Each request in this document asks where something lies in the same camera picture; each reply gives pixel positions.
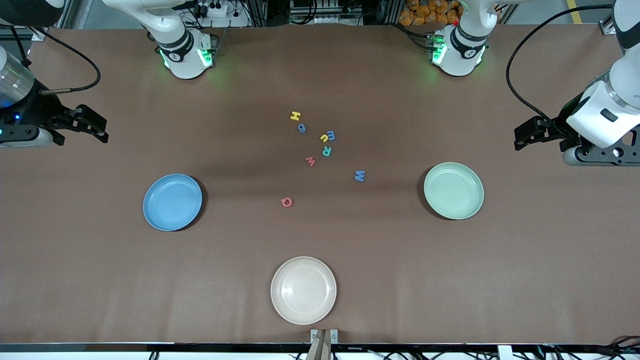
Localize green plate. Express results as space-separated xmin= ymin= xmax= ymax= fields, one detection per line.
xmin=423 ymin=161 xmax=485 ymax=221

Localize blue plate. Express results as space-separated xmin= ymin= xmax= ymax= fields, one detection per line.
xmin=142 ymin=173 xmax=204 ymax=232

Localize brown table cover sheet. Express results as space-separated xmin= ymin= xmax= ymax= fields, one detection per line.
xmin=0 ymin=24 xmax=640 ymax=347

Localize bag of orange items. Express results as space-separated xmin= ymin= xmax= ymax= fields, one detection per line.
xmin=398 ymin=0 xmax=462 ymax=27

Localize white multi-socket strip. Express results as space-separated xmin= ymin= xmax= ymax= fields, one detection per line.
xmin=191 ymin=1 xmax=229 ymax=18

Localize white electronics box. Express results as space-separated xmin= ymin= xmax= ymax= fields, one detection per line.
xmin=289 ymin=0 xmax=363 ymax=26

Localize beige plate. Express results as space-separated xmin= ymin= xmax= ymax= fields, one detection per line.
xmin=270 ymin=256 xmax=338 ymax=326

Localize aluminium frame profile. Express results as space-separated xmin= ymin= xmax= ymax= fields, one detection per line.
xmin=30 ymin=0 xmax=81 ymax=42
xmin=600 ymin=0 xmax=632 ymax=36

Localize red black cable bundle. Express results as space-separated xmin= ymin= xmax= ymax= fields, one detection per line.
xmin=590 ymin=335 xmax=640 ymax=358

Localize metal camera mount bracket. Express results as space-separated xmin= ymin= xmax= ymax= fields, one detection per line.
xmin=306 ymin=328 xmax=339 ymax=360

